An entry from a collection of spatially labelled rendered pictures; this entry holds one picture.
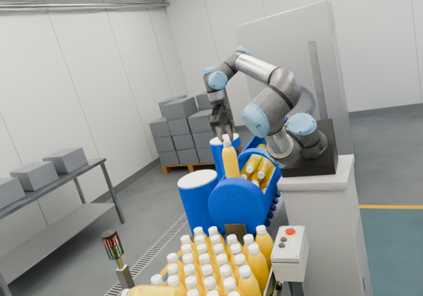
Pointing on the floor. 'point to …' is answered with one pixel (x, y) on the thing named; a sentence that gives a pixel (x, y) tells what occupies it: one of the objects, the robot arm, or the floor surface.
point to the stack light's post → (125, 278)
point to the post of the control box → (299, 289)
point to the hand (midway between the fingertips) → (226, 141)
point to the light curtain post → (318, 80)
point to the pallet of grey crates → (186, 132)
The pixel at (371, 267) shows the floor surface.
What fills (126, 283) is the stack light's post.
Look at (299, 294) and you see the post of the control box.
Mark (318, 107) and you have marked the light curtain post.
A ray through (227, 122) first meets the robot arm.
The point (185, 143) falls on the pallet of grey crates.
